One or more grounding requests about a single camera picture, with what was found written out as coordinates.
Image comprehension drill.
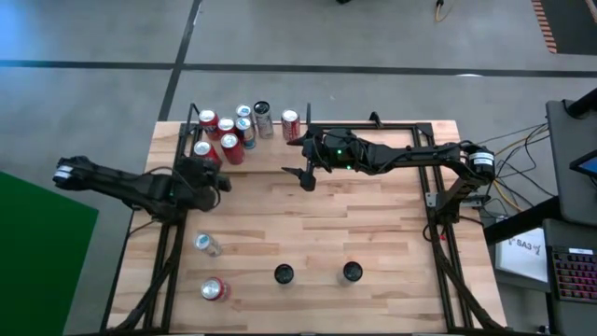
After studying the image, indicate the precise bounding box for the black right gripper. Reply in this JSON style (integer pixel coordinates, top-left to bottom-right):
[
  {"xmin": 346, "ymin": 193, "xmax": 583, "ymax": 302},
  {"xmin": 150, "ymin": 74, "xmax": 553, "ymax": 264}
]
[{"xmin": 281, "ymin": 126, "xmax": 374, "ymax": 192}]

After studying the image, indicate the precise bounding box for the white paper sign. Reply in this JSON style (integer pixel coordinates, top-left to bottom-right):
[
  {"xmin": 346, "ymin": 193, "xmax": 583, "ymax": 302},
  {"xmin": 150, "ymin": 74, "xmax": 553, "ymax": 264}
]
[{"xmin": 493, "ymin": 227, "xmax": 550, "ymax": 284}]

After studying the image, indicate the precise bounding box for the green floor mat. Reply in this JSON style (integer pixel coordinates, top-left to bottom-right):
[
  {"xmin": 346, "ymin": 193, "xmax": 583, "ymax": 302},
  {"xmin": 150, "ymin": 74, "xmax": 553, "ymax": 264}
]
[{"xmin": 0, "ymin": 170, "xmax": 100, "ymax": 336}]

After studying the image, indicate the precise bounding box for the tablet with blue screen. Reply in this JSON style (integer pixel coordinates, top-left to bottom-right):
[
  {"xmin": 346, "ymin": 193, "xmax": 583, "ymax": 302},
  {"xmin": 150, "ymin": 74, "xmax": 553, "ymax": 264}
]
[{"xmin": 568, "ymin": 147, "xmax": 597, "ymax": 178}]

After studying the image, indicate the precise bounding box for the Celsius Peach Vibe can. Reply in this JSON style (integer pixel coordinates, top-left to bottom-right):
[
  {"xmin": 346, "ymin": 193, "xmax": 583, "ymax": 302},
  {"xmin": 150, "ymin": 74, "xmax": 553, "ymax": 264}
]
[
  {"xmin": 336, "ymin": 260, "xmax": 364, "ymax": 287},
  {"xmin": 253, "ymin": 100, "xmax": 276, "ymax": 140},
  {"xmin": 272, "ymin": 263, "xmax": 296, "ymax": 287}
]

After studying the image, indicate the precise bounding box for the Coca-Cola Star Wars can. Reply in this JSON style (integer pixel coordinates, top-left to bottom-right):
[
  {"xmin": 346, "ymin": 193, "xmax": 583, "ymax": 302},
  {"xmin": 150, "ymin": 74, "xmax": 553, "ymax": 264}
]
[{"xmin": 280, "ymin": 108, "xmax": 302, "ymax": 142}]

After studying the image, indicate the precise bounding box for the black mat striped edge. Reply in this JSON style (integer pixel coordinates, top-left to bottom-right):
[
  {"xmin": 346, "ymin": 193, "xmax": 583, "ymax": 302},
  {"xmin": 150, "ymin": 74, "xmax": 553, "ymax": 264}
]
[{"xmin": 530, "ymin": 0, "xmax": 597, "ymax": 56}]

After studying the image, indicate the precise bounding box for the yellow cable with plug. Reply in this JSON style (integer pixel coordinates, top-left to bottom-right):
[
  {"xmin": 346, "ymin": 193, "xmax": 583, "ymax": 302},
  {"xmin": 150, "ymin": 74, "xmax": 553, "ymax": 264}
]
[{"xmin": 433, "ymin": 0, "xmax": 461, "ymax": 23}]

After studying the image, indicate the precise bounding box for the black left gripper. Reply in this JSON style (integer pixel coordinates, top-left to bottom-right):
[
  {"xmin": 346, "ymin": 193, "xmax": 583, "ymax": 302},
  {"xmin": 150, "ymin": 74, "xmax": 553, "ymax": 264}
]
[{"xmin": 174, "ymin": 156, "xmax": 233, "ymax": 212}]

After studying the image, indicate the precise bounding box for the blue backlit keyboard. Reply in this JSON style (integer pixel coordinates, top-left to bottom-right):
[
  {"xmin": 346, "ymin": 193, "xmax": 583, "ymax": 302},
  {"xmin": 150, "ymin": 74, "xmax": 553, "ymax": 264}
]
[{"xmin": 548, "ymin": 245, "xmax": 597, "ymax": 303}]

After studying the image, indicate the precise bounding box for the black equipment cart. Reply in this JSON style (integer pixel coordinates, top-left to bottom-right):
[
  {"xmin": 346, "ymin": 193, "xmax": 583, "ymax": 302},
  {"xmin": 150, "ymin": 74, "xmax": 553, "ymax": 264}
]
[{"xmin": 483, "ymin": 195, "xmax": 597, "ymax": 336}]

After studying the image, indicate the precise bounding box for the red soda can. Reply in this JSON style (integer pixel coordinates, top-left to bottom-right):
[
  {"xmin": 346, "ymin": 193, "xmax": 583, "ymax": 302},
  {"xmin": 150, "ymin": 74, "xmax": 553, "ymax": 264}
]
[
  {"xmin": 200, "ymin": 276, "xmax": 231, "ymax": 302},
  {"xmin": 216, "ymin": 116, "xmax": 237, "ymax": 139}
]

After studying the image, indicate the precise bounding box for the slim silver beverage can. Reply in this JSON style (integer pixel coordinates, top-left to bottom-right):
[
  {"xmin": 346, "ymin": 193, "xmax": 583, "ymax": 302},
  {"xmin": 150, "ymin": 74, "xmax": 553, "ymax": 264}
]
[
  {"xmin": 193, "ymin": 231, "xmax": 224, "ymax": 259},
  {"xmin": 235, "ymin": 103, "xmax": 256, "ymax": 123},
  {"xmin": 234, "ymin": 116, "xmax": 257, "ymax": 150}
]

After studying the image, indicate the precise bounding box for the black aluminium table frame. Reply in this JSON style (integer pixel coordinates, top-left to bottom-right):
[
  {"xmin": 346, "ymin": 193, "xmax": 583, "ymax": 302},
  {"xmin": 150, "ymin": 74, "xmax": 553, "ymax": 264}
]
[{"xmin": 104, "ymin": 119, "xmax": 507, "ymax": 333}]

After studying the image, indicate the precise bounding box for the red Fanta can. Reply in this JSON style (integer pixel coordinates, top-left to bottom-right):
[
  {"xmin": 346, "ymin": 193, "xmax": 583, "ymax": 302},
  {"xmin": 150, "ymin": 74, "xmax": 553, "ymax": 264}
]
[{"xmin": 192, "ymin": 139, "xmax": 223, "ymax": 168}]

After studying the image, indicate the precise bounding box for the Coca-Cola can black script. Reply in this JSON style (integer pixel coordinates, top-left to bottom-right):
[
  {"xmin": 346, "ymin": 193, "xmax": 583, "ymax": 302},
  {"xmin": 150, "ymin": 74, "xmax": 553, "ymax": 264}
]
[{"xmin": 219, "ymin": 132, "xmax": 246, "ymax": 166}]

